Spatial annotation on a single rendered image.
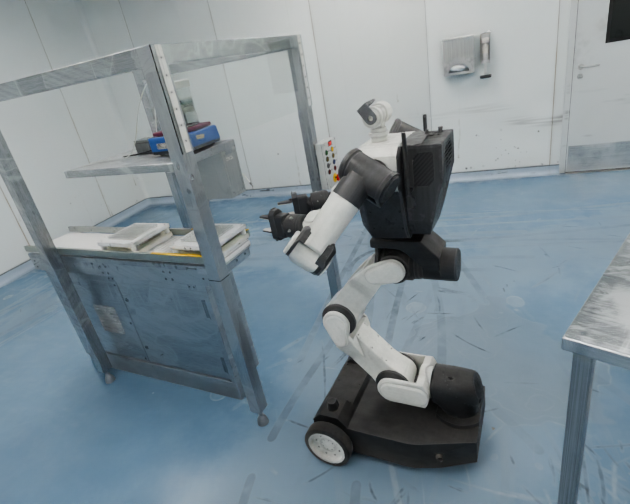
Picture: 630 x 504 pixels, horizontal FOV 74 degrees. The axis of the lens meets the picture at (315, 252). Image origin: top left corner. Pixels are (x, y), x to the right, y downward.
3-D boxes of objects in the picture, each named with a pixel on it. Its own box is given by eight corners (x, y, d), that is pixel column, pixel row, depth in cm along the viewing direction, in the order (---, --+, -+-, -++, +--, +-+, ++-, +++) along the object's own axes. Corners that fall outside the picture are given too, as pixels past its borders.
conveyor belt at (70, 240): (251, 247, 193) (249, 237, 191) (218, 274, 173) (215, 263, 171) (70, 240, 255) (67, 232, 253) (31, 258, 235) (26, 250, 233)
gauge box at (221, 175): (246, 190, 186) (235, 145, 178) (233, 198, 178) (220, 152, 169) (208, 191, 196) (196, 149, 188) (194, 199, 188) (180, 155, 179)
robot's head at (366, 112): (392, 114, 129) (377, 95, 128) (384, 120, 122) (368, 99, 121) (378, 128, 133) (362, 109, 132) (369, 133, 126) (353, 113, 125)
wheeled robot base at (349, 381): (489, 393, 189) (489, 333, 175) (475, 497, 148) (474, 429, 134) (358, 369, 218) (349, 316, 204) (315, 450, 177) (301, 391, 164)
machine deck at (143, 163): (236, 148, 178) (233, 138, 176) (175, 174, 148) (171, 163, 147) (135, 157, 206) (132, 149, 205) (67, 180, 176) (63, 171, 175)
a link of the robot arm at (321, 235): (319, 282, 114) (367, 214, 112) (280, 255, 113) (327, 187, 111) (318, 274, 126) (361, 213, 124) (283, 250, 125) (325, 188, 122)
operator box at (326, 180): (341, 180, 249) (335, 136, 238) (330, 189, 235) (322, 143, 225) (332, 180, 251) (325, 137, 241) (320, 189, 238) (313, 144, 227)
